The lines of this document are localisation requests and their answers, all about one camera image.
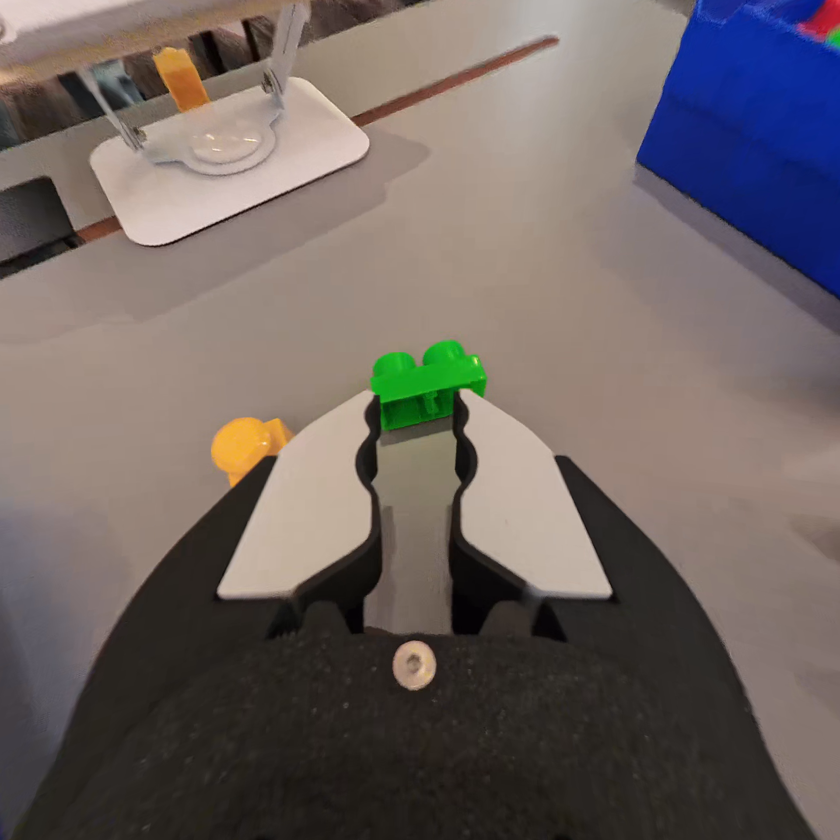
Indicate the small orange cube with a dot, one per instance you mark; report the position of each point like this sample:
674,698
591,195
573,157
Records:
180,82

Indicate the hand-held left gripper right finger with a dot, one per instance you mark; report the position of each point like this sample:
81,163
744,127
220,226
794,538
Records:
532,519

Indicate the yellow toy block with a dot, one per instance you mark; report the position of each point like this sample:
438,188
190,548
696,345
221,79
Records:
247,446

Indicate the blue plastic bin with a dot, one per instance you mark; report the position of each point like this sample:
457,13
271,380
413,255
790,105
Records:
748,145

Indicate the pile of colourful toy blocks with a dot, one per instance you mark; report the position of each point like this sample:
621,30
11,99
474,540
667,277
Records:
820,20

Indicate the green double toy block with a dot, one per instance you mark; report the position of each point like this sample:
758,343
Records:
427,381

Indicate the white document stand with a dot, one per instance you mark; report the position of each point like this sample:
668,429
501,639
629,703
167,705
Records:
250,171

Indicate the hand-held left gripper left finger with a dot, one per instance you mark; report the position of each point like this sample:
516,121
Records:
299,519

